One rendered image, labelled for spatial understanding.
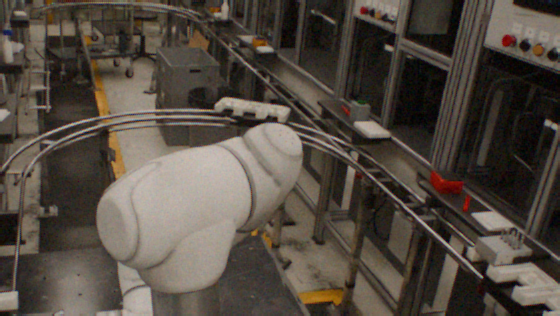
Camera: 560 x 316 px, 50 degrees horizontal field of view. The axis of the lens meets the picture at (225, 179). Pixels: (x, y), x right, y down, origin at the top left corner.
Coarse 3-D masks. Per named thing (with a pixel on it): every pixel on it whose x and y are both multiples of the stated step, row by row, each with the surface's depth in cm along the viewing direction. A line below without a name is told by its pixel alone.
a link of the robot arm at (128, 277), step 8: (240, 232) 96; (248, 232) 97; (240, 240) 100; (120, 264) 136; (120, 272) 137; (128, 272) 133; (136, 272) 132; (120, 280) 136; (128, 280) 134; (136, 280) 133; (128, 288) 133
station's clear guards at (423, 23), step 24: (432, 0) 237; (456, 0) 223; (360, 24) 295; (432, 24) 238; (456, 24) 224; (360, 48) 296; (384, 48) 274; (360, 72) 297; (384, 72) 275; (360, 96) 299; (384, 96) 277
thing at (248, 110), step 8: (216, 104) 303; (224, 104) 306; (232, 104) 307; (240, 104) 304; (248, 104) 308; (256, 104) 308; (264, 104) 307; (216, 112) 302; (240, 112) 298; (248, 112) 305; (256, 112) 296; (264, 112) 295; (272, 112) 302; (280, 112) 301; (288, 112) 301; (240, 120) 301; (248, 120) 300; (256, 120) 299; (264, 120) 299; (280, 120) 294
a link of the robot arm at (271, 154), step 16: (256, 128) 87; (272, 128) 86; (288, 128) 88; (224, 144) 86; (240, 144) 86; (256, 144) 84; (272, 144) 84; (288, 144) 85; (240, 160) 83; (256, 160) 85; (272, 160) 84; (288, 160) 84; (256, 176) 84; (272, 176) 85; (288, 176) 86; (256, 192) 83; (272, 192) 86; (288, 192) 90; (256, 208) 85; (272, 208) 92; (256, 224) 95
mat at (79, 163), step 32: (64, 64) 673; (96, 64) 684; (64, 96) 570; (96, 96) 577; (64, 160) 437; (96, 160) 440; (64, 192) 391; (96, 192) 394; (64, 224) 354; (96, 224) 357
